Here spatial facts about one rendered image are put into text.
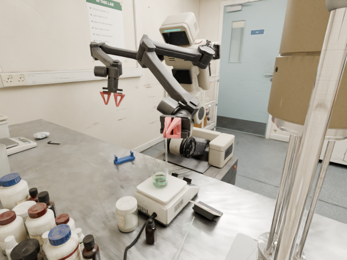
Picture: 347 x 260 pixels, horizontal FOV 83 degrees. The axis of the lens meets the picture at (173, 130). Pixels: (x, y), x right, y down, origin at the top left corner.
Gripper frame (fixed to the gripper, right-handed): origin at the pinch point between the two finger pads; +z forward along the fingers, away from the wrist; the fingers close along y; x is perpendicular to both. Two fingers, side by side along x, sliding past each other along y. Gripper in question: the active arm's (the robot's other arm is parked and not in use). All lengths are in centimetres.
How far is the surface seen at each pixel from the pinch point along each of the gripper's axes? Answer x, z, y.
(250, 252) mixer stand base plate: 24.4, 10.0, 25.6
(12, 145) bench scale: 21, -12, -90
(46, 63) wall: -18, -77, -134
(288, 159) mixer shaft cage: -8.5, 23.6, 25.8
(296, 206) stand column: -8.7, 33.2, 24.7
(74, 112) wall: 27, -93, -130
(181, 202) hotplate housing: 21.5, 1.7, 5.4
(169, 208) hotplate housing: 18.8, 7.8, 3.6
